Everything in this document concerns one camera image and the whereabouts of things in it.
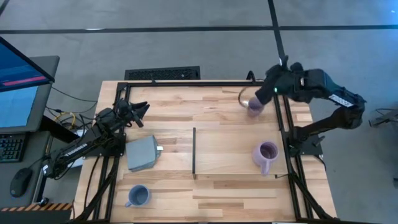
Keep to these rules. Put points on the computer monitor with blue screen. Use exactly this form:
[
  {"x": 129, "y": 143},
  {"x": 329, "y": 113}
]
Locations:
[{"x": 18, "y": 102}]

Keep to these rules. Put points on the large purple ribbed mug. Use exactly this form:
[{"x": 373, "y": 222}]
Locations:
[{"x": 268, "y": 152}]

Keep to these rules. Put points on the blue-grey mug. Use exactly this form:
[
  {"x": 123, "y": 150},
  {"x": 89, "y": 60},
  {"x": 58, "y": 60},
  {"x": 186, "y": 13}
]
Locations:
[{"x": 138, "y": 196}]

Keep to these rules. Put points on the black aluminium table frame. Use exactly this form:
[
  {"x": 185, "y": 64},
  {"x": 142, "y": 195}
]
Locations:
[{"x": 202, "y": 84}]

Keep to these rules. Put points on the black floor grille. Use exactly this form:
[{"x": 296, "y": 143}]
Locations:
[{"x": 161, "y": 73}]

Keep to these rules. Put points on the grey folded cloth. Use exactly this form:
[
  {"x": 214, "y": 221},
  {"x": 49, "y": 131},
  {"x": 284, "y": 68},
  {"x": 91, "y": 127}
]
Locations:
[{"x": 141, "y": 154}]

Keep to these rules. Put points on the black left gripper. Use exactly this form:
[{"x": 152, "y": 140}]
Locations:
[{"x": 122, "y": 110}]

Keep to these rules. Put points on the black computer mouse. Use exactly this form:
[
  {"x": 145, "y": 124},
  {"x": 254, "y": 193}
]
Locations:
[{"x": 20, "y": 182}]

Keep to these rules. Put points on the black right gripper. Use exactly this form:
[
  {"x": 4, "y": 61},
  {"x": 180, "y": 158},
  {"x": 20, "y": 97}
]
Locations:
[{"x": 284, "y": 82}]

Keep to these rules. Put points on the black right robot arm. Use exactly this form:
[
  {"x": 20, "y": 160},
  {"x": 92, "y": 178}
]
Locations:
[{"x": 326, "y": 84}]

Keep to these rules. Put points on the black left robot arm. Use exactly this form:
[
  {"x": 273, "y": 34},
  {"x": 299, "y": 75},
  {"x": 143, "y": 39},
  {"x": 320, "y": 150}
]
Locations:
[{"x": 81, "y": 146}]

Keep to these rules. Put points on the grey side desk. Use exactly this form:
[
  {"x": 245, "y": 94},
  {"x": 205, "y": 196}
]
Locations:
[{"x": 35, "y": 149}]

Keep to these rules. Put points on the black keyboard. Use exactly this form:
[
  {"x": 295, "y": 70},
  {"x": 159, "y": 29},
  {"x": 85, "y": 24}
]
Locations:
[{"x": 11, "y": 147}]

